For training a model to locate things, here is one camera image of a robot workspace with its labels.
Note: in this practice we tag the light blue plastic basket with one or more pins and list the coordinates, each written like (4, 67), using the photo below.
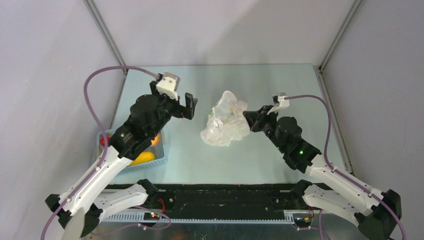
(160, 151)

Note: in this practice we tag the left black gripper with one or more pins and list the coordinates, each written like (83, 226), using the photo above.
(181, 111)

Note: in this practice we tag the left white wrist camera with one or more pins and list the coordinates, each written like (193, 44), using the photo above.
(168, 85)

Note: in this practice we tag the fake orange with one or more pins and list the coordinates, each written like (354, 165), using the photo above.
(156, 140)

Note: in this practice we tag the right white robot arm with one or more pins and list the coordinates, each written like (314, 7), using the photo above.
(375, 213)

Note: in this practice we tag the fake red apple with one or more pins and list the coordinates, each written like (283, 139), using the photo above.
(102, 141)

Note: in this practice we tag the white plastic bag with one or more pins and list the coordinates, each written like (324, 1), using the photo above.
(226, 123)

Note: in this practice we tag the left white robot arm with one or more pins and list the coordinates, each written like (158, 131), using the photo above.
(82, 208)

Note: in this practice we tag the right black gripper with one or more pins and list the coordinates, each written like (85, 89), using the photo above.
(255, 119)

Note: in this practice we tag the aluminium frame post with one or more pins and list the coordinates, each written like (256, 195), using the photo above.
(104, 31)
(340, 34)

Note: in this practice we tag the right aluminium frame post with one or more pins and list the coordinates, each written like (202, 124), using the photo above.
(340, 34)

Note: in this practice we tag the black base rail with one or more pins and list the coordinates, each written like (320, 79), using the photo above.
(238, 202)

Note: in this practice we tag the left aluminium frame post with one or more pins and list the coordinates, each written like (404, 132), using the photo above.
(104, 31)

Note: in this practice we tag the fake yellow mango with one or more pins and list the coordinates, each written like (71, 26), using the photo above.
(144, 157)

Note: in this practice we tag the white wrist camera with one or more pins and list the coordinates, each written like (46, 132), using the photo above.
(168, 85)
(279, 103)

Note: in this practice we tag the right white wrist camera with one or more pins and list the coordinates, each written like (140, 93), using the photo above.
(279, 103)

